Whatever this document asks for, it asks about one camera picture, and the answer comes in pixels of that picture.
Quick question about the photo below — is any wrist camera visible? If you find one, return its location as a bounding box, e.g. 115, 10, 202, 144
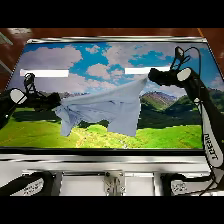
169, 46, 186, 72
23, 72, 37, 98

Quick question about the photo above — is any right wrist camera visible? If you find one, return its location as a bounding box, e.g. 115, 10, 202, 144
169, 46, 186, 72

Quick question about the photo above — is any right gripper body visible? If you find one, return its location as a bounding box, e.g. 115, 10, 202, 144
147, 67, 178, 88

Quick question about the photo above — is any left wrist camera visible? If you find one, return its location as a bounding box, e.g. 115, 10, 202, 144
23, 72, 37, 98

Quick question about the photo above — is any black cable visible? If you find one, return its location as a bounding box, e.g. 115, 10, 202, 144
182, 46, 203, 78

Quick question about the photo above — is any light blue shirt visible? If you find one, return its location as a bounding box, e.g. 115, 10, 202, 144
53, 75, 149, 138

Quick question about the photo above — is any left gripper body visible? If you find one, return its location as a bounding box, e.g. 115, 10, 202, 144
37, 92, 63, 113

